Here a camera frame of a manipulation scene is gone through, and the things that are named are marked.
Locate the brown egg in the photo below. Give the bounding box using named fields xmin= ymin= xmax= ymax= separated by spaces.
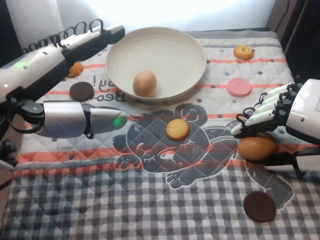
xmin=132 ymin=69 xmax=158 ymax=97
xmin=237 ymin=136 xmax=276 ymax=161

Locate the pink sandwich cookie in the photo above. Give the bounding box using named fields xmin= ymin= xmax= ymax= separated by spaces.
xmin=226 ymin=77 xmax=252 ymax=97

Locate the brown wooden furniture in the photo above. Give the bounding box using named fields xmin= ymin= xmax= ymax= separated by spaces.
xmin=264 ymin=0 xmax=320 ymax=52

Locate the dark brown embossed cookie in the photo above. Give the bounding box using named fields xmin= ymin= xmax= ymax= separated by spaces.
xmin=242 ymin=191 xmax=277 ymax=223

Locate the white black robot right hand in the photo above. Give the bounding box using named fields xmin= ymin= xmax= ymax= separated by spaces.
xmin=230 ymin=74 xmax=320 ymax=174

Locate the round cream plate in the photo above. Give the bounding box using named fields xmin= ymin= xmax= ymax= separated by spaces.
xmin=105 ymin=27 xmax=208 ymax=106

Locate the grey quilt with bear print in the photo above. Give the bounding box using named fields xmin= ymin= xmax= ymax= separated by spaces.
xmin=0 ymin=30 xmax=320 ymax=240

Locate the dark brown sandwich cookie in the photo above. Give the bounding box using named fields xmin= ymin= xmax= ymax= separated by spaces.
xmin=69 ymin=81 xmax=94 ymax=102

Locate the round golden biscuit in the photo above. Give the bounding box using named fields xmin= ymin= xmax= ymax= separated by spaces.
xmin=165 ymin=118 xmax=190 ymax=142

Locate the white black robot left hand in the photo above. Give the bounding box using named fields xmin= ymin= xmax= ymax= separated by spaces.
xmin=0 ymin=19 xmax=129 ymax=140

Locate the yellow swirl cookie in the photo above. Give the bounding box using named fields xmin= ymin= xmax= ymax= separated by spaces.
xmin=233 ymin=44 xmax=256 ymax=61

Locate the orange swirl cookie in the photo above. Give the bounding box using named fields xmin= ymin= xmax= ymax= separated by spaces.
xmin=66 ymin=61 xmax=84 ymax=79

